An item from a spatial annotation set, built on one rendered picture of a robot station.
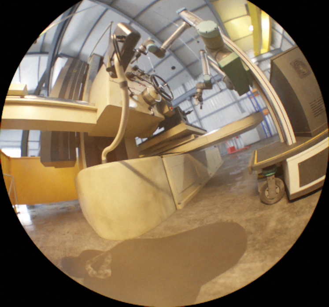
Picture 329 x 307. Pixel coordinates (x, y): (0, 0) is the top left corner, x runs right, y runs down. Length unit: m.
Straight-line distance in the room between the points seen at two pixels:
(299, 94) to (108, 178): 1.32
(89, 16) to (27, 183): 8.29
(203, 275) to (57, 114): 1.36
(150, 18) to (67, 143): 7.66
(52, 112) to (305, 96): 1.76
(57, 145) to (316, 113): 2.09
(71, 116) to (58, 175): 2.17
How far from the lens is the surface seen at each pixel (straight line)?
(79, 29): 8.96
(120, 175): 0.81
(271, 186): 0.78
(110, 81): 1.14
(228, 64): 0.82
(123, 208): 0.83
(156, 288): 0.56
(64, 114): 1.12
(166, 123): 1.65
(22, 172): 3.34
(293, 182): 0.73
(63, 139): 1.42
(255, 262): 0.55
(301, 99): 0.81
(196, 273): 0.56
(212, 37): 0.85
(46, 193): 3.13
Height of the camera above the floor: 0.47
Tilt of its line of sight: 13 degrees up
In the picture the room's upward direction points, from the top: 16 degrees counter-clockwise
